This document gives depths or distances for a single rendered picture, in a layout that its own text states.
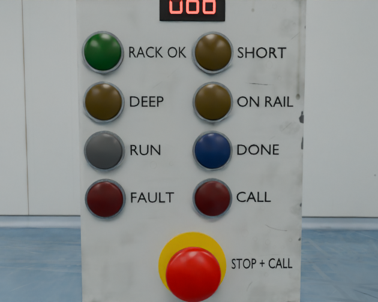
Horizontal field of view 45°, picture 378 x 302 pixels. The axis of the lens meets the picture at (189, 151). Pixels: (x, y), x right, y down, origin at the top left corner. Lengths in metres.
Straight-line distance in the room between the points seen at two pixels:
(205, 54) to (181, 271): 0.16
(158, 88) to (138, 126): 0.03
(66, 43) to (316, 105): 2.21
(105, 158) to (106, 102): 0.04
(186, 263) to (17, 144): 3.97
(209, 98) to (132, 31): 0.07
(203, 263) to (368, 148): 3.91
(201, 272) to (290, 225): 0.08
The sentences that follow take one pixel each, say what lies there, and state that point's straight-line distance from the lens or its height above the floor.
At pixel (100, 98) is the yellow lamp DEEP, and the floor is 1.02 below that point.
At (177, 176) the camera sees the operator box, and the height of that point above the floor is 0.97.
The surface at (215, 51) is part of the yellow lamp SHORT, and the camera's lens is 0.33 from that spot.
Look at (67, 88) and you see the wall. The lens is 4.11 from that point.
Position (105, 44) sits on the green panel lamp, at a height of 1.06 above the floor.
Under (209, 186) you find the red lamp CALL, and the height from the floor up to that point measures 0.96.
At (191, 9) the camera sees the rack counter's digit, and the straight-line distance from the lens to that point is 0.34.
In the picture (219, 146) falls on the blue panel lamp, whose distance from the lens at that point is 0.33.
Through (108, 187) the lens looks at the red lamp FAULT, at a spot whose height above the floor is 0.96.
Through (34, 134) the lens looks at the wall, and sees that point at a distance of 4.20.
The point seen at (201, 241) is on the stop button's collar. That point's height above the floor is 0.92.
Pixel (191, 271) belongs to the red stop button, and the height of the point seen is 0.90.
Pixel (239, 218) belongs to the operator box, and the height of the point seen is 0.93.
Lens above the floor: 1.01
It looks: 5 degrees down
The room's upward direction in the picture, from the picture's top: straight up
